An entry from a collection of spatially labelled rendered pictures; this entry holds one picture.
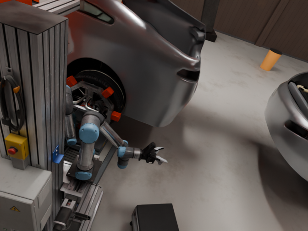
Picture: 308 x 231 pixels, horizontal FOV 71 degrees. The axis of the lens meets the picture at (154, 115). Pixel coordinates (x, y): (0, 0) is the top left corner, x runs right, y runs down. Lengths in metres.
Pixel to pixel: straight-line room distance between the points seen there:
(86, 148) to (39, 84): 0.61
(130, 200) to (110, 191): 0.26
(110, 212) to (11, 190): 1.49
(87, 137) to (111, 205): 1.47
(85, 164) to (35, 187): 0.38
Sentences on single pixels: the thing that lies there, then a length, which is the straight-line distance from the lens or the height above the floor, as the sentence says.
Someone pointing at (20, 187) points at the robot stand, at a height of 1.23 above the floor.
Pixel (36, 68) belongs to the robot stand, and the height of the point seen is 1.89.
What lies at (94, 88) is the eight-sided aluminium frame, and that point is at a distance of 2.26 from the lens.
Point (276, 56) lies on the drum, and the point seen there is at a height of 0.58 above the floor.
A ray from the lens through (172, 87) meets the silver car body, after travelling 2.24.
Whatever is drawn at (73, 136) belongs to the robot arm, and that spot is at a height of 0.97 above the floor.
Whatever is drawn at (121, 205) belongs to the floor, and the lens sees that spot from 2.73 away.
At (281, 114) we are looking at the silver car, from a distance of 3.34.
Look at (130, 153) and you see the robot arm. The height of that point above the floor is 1.24.
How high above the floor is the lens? 2.39
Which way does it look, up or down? 37 degrees down
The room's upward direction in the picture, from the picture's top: 20 degrees clockwise
